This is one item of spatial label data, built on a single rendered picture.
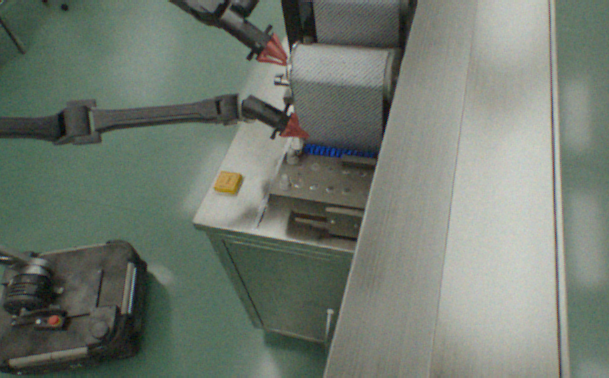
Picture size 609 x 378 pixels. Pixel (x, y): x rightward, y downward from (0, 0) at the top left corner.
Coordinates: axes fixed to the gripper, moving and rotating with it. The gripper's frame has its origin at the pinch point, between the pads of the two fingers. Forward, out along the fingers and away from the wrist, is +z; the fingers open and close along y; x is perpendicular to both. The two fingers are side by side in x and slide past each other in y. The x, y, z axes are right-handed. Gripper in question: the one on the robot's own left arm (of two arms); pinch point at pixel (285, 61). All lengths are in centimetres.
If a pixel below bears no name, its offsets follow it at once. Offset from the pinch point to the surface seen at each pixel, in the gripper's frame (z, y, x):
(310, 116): 13.8, 7.5, -4.1
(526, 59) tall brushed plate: 34, 16, 49
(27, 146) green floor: -94, -49, -231
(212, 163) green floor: 8, -62, -150
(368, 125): 27.0, 6.9, 5.1
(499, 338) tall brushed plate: 35, 72, 47
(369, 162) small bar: 33.5, 12.0, -0.9
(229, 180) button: 7.1, 17.2, -37.6
